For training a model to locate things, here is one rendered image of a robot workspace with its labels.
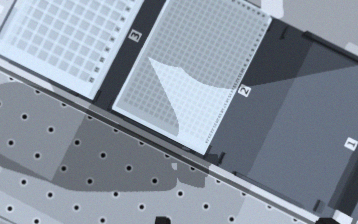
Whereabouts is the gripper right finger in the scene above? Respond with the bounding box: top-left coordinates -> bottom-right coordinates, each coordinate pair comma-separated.
315,218 -> 340,224

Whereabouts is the grey multi-well plate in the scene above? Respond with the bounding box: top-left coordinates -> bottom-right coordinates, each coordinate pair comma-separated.
112,0 -> 272,155

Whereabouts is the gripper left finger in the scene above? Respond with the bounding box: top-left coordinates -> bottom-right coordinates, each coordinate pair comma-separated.
155,217 -> 171,224

